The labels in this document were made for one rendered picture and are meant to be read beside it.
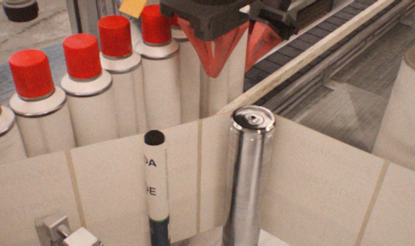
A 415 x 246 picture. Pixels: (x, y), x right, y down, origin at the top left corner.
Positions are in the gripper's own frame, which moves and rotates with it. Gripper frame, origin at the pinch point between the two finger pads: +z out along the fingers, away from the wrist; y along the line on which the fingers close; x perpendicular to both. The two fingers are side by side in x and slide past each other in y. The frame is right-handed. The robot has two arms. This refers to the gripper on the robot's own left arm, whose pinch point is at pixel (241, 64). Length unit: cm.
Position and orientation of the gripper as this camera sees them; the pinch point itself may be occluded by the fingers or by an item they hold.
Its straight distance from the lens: 71.1
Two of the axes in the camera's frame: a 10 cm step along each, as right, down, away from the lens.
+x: 4.9, 1.4, 8.6
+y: 7.6, 4.2, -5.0
